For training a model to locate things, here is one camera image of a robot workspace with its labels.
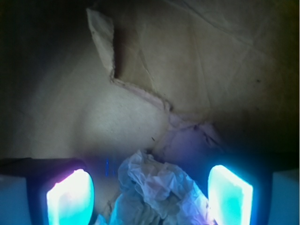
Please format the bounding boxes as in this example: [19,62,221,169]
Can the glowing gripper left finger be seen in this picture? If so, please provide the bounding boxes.
[0,158,94,225]

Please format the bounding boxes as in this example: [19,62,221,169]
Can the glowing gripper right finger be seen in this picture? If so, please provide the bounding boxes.
[207,153,300,225]

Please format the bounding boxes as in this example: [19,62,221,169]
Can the white paper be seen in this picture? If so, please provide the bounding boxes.
[95,150,216,225]

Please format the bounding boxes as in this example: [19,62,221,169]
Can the brown paper bag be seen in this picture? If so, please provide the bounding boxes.
[0,0,300,217]

